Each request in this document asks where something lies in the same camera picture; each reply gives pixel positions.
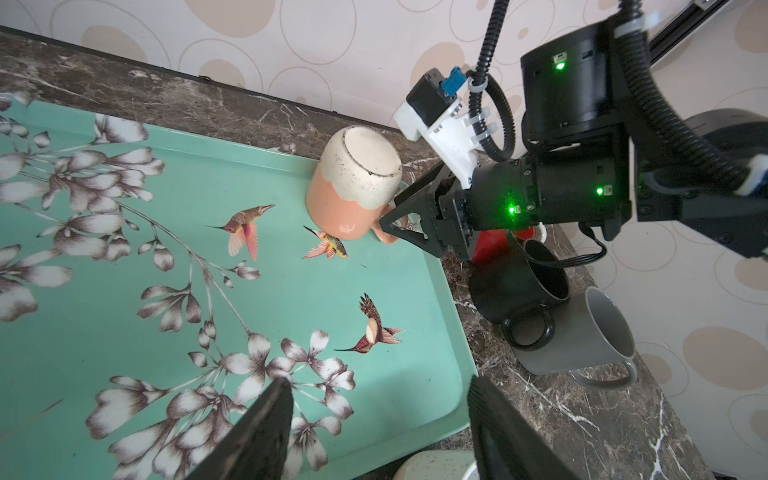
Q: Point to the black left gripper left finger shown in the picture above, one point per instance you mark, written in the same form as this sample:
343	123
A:
256	447

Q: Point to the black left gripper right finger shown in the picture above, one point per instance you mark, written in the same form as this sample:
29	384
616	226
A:
505	445

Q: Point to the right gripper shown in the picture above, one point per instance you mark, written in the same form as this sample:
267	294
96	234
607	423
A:
502	196

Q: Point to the cream orange mug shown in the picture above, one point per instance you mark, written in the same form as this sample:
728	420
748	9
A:
357	177

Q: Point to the red mug black handle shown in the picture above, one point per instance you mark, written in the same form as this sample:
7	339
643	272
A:
493	243

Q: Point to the cream speckled mug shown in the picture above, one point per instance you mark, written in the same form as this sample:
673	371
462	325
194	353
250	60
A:
439	465

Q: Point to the dark grey mug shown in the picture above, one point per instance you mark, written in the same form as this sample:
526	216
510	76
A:
588	330

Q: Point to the white mug back row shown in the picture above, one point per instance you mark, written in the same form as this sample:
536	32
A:
539	233

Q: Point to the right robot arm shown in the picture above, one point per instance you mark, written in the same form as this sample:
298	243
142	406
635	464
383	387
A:
598	145

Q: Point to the green floral bird tray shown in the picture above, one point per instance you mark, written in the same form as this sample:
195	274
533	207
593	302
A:
154	283

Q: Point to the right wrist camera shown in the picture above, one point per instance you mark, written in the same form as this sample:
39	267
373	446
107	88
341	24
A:
433	111

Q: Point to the right black corner post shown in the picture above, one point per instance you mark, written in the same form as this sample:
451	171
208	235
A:
682	26

